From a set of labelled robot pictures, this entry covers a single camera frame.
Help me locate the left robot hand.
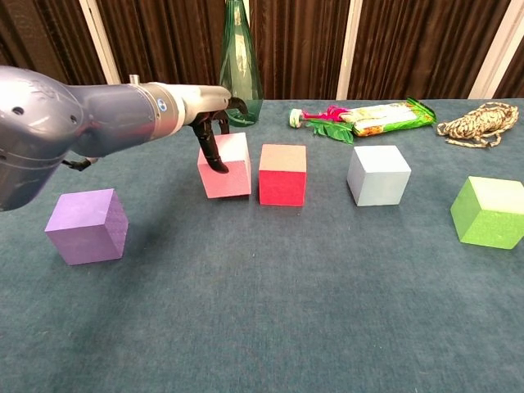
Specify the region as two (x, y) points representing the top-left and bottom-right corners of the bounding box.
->
(182, 84), (249, 174)

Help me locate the pink foam cube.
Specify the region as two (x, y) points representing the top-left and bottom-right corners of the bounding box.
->
(196, 132), (252, 200)

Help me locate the purple foam cube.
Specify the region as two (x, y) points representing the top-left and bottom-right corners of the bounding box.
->
(44, 188), (129, 266)

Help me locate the light blue foam cube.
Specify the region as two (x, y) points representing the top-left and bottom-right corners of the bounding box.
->
(346, 145), (412, 207)

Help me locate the green foam cube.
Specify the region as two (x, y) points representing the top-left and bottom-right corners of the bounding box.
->
(449, 175), (524, 250)

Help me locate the green glass bottle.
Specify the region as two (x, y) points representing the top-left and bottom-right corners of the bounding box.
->
(219, 0), (264, 128)

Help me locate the red foam cube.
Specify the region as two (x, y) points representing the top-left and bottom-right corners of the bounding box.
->
(258, 143), (308, 206)

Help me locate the brown pleated curtain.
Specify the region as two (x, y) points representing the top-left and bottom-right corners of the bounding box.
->
(0, 0), (524, 110)

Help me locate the green snack packet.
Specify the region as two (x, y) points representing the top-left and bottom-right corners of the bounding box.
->
(341, 97), (438, 138)

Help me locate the blue felt table mat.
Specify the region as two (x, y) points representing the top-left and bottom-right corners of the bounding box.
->
(0, 97), (524, 393)

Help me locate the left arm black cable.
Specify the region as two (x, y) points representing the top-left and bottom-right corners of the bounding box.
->
(61, 156), (100, 172)

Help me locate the beige braided rope bundle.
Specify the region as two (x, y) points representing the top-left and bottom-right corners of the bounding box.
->
(436, 102), (520, 149)

